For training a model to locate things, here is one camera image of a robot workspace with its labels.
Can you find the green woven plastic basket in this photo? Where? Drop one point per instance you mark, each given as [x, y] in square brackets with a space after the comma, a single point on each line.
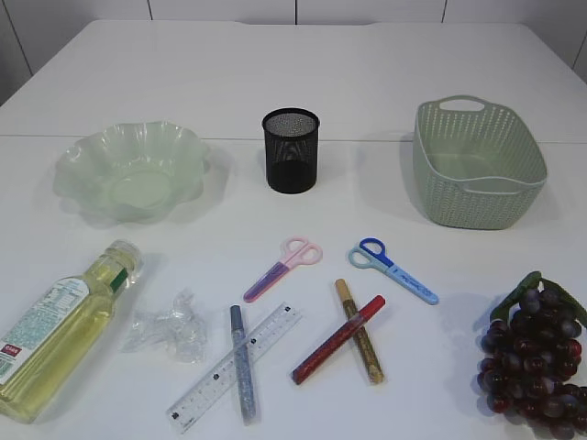
[475, 169]

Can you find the blue scissors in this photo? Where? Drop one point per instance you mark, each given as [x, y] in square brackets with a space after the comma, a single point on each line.
[371, 253]

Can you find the silver glitter pen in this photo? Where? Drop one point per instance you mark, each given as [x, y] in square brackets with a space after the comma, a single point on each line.
[242, 367]

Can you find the yellow tea bottle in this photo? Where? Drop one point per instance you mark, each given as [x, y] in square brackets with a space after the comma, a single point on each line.
[47, 343]

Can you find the pale green wavy plate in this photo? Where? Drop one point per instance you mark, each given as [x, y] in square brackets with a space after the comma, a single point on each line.
[133, 172]

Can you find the gold glitter pen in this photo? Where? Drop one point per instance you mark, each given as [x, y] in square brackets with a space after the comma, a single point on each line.
[361, 338]

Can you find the purple artificial grape bunch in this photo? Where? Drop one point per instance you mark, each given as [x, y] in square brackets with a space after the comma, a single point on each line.
[532, 351]

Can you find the red glitter pen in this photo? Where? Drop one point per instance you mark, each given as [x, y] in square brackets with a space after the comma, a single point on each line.
[341, 336]

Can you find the black mesh pen holder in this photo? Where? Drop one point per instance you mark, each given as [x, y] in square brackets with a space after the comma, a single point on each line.
[291, 144]

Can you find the clear plastic ruler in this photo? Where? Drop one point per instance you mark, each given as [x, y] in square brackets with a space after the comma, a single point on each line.
[222, 376]

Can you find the clear plastic sheet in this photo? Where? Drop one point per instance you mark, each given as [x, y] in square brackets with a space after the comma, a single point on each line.
[179, 329]

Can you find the pink purple scissors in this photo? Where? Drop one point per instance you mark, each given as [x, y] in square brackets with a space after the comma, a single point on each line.
[296, 251]

